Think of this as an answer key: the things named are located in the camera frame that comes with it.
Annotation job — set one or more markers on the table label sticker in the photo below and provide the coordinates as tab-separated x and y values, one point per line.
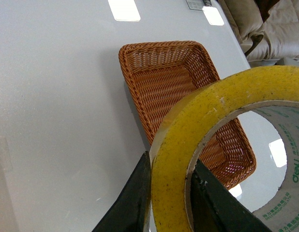
198	4

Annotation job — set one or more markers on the beige sofa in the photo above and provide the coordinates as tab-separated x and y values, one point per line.
266	30

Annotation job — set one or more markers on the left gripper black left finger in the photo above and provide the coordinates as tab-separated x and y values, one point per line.
131	210

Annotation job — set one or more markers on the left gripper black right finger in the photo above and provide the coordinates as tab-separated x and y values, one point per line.
215	209

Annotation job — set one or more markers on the brown wicker basket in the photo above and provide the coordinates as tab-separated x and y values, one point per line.
160	74

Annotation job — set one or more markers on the clear packing tape roll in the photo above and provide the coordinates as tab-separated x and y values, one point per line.
272	92

